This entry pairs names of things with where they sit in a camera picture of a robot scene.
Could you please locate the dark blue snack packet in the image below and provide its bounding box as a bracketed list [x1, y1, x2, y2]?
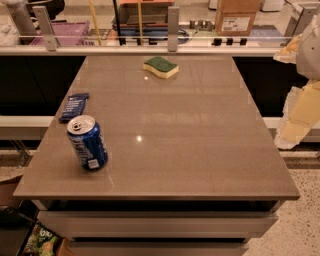
[59, 93, 89, 122]

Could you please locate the upper cabinet drawer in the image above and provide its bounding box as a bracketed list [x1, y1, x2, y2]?
[38, 211, 278, 239]

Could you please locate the cabinet drawer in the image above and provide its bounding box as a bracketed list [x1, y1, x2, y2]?
[70, 242, 248, 256]
[38, 211, 278, 239]

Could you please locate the blue pepsi can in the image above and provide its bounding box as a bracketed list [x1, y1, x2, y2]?
[67, 115, 108, 170]

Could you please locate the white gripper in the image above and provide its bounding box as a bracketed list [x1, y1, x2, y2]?
[273, 14, 320, 149]

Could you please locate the left metal railing post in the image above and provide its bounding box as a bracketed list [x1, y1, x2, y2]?
[33, 6, 58, 51]

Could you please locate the lower cabinet drawer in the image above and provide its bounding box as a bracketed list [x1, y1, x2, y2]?
[70, 242, 248, 256]

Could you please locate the middle metal railing post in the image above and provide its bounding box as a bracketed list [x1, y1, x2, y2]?
[168, 6, 179, 52]

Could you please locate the metal railing post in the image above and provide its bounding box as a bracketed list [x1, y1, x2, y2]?
[33, 6, 58, 51]
[284, 1, 320, 37]
[168, 6, 179, 52]

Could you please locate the right metal railing post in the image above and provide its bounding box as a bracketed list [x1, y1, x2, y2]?
[284, 1, 320, 37]

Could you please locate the purple plastic crate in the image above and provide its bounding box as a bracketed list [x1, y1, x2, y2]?
[31, 21, 90, 46]

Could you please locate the cardboard box with label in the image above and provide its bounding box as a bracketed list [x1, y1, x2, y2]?
[215, 0, 260, 36]

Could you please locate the green and yellow sponge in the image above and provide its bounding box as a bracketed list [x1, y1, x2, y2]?
[143, 56, 179, 79]

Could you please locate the green chip bag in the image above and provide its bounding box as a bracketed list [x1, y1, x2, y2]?
[22, 225, 60, 256]

